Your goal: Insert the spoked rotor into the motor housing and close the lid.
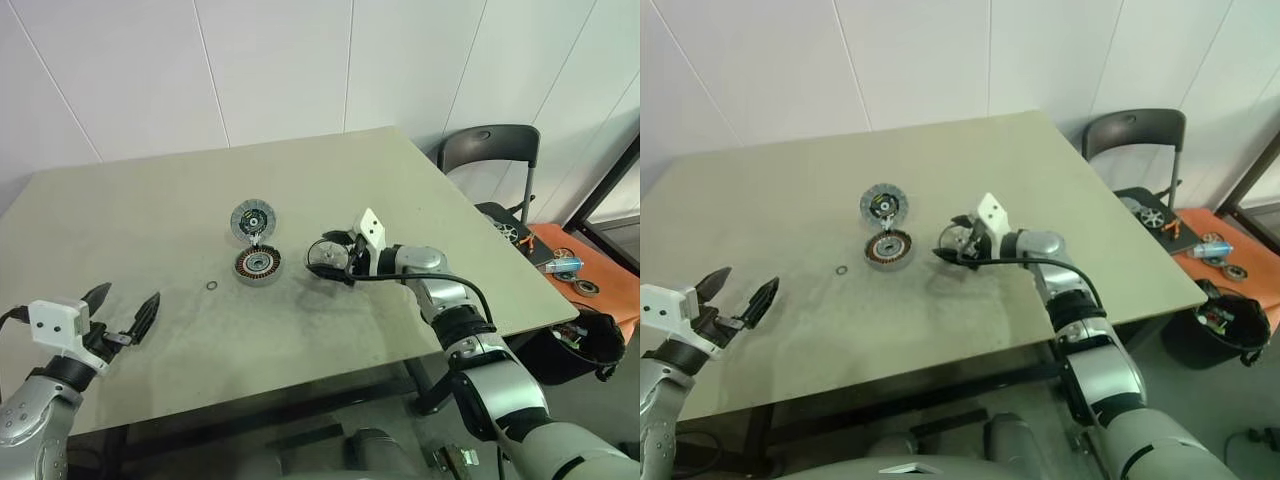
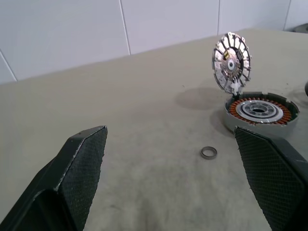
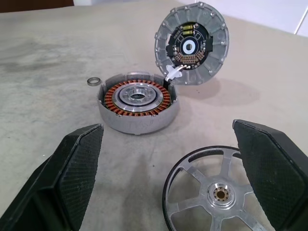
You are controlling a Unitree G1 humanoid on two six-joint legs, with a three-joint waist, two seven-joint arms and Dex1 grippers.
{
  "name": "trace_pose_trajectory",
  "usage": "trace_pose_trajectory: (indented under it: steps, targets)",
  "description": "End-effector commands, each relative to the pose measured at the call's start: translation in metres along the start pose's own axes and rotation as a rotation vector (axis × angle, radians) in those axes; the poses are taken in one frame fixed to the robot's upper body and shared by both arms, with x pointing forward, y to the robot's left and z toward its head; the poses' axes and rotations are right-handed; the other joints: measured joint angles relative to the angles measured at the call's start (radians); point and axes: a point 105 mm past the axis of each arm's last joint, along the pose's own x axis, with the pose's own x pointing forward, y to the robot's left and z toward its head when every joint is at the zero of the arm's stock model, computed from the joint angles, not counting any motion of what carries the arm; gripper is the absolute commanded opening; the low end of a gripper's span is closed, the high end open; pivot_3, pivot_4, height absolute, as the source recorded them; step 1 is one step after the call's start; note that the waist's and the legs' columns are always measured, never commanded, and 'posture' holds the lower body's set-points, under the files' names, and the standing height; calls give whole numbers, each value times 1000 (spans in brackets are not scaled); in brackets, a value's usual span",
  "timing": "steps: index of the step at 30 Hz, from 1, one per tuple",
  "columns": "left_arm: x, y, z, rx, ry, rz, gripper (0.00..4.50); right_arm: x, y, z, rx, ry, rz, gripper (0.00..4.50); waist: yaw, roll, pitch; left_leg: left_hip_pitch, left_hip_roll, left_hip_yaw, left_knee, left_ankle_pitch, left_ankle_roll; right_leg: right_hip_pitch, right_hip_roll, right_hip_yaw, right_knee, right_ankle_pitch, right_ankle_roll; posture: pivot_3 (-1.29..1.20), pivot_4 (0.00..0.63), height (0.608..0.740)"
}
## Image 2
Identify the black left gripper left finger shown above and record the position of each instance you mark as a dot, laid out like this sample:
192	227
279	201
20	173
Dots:
72	173

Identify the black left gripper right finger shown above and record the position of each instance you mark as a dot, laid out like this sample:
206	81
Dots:
272	173

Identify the grey motor housing copper windings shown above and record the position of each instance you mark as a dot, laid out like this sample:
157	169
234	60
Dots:
260	118

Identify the round silver motor circuit lid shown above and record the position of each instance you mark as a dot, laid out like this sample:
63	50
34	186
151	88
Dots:
231	63

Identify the dark object at table edge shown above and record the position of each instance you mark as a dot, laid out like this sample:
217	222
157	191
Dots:
306	89

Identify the dark round object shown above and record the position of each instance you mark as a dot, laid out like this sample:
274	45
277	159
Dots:
302	29

